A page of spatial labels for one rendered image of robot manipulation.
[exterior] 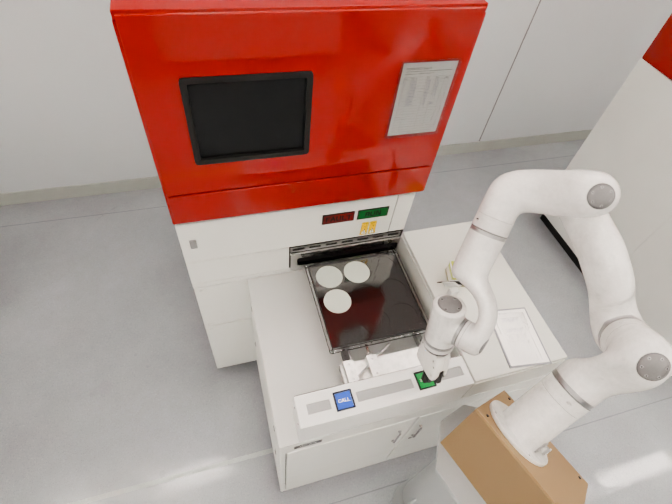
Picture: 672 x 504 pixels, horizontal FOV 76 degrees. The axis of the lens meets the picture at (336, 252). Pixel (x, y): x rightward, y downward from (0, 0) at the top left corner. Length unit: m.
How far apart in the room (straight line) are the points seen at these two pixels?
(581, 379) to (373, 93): 0.86
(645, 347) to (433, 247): 0.81
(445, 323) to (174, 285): 1.92
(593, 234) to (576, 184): 0.16
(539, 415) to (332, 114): 0.92
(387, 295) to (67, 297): 1.92
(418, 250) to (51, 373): 1.93
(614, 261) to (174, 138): 1.05
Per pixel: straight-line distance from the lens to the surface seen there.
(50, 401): 2.59
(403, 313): 1.55
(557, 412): 1.24
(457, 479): 1.49
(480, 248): 1.07
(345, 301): 1.53
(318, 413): 1.30
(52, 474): 2.46
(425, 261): 1.62
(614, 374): 1.19
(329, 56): 1.07
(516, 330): 1.58
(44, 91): 2.94
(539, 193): 1.06
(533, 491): 1.26
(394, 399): 1.34
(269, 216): 1.42
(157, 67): 1.03
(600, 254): 1.13
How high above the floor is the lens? 2.19
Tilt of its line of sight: 51 degrees down
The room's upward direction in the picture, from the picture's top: 9 degrees clockwise
